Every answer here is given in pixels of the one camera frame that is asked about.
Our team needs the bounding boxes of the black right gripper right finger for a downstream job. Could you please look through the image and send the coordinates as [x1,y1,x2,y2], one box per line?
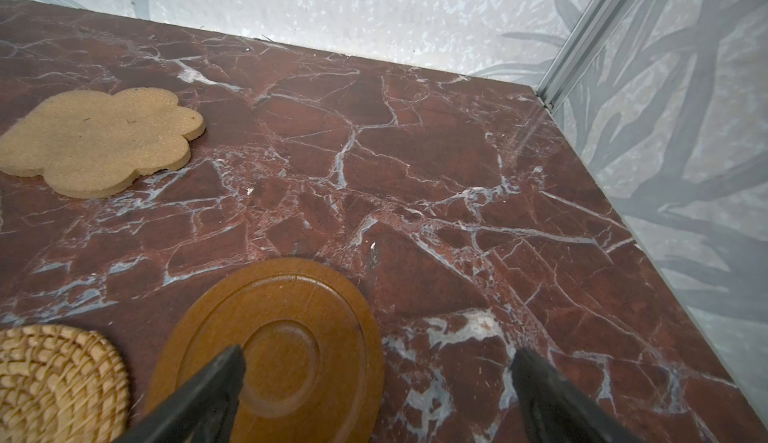
[511,348,640,443]

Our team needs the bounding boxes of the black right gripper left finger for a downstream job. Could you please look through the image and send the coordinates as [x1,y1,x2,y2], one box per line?
[117,345,246,443]

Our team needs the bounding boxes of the large round wooden coaster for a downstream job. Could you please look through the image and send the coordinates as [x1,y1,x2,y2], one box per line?
[147,258,384,442]

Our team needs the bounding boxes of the woven rattan round coaster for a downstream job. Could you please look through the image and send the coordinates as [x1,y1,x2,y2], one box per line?
[1,324,130,442]

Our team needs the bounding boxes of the cork flower-shaped coaster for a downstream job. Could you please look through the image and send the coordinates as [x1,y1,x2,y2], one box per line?
[1,88,206,199]

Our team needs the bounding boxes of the aluminium frame post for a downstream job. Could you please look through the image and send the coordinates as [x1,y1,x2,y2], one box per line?
[536,0,637,113]

